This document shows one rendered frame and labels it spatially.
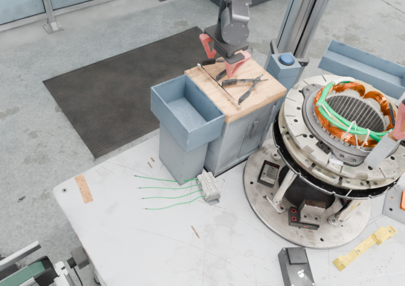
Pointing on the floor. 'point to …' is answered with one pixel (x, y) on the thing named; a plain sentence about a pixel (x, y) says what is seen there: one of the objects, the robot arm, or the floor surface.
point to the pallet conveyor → (35, 270)
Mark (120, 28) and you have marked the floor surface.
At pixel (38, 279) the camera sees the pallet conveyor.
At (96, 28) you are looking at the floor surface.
